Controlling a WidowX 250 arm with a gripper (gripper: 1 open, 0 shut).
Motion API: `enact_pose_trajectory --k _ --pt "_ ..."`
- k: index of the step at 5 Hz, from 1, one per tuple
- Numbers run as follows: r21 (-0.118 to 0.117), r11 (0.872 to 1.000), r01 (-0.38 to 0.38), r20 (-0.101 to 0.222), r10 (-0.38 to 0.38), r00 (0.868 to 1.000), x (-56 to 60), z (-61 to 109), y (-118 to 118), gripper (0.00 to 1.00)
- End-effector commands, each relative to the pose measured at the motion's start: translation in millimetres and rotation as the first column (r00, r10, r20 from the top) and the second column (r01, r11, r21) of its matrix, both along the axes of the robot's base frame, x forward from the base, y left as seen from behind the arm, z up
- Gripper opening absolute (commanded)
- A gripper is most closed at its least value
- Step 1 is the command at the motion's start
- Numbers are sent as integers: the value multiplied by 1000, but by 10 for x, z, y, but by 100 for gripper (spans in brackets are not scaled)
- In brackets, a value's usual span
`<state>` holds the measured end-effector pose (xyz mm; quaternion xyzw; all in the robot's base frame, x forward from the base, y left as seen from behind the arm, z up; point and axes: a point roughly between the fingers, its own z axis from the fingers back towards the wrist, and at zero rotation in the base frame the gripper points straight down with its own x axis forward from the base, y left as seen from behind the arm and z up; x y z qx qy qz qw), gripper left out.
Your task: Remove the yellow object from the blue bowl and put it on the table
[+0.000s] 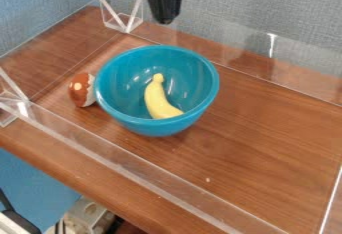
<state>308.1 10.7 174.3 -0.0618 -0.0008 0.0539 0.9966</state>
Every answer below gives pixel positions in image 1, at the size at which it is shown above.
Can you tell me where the clear acrylic back barrier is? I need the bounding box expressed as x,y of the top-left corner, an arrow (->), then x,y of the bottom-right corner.
98,0 -> 342,107

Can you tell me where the black chair edge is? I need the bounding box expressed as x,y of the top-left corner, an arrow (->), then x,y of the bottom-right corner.
0,188 -> 41,234

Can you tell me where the grey box under table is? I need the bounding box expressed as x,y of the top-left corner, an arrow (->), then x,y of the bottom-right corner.
61,197 -> 116,234

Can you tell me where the brown white toy mushroom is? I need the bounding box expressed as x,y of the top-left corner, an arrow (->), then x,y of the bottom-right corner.
68,73 -> 96,107

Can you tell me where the clear acrylic barrier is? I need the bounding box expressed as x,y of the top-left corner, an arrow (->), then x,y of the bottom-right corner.
0,69 -> 287,234
98,0 -> 342,107

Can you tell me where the yellow toy banana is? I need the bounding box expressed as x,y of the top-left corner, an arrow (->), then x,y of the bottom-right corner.
144,73 -> 183,119

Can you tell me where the clear acrylic front barrier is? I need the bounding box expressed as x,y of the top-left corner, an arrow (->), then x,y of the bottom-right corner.
0,69 -> 287,234

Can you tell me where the blue plastic bowl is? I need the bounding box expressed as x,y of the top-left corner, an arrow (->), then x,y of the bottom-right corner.
93,45 -> 219,137

